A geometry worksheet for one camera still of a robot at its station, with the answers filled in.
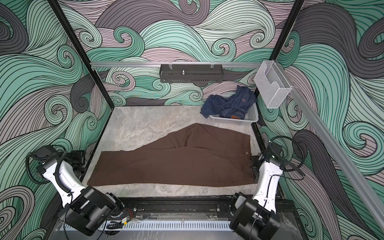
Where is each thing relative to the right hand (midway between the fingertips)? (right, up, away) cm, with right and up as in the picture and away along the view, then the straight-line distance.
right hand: (255, 165), depth 78 cm
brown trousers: (-29, +2, +14) cm, 32 cm away
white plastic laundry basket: (+11, +27, +30) cm, 41 cm away
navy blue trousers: (-1, +35, +33) cm, 47 cm away
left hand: (-88, +6, -4) cm, 89 cm away
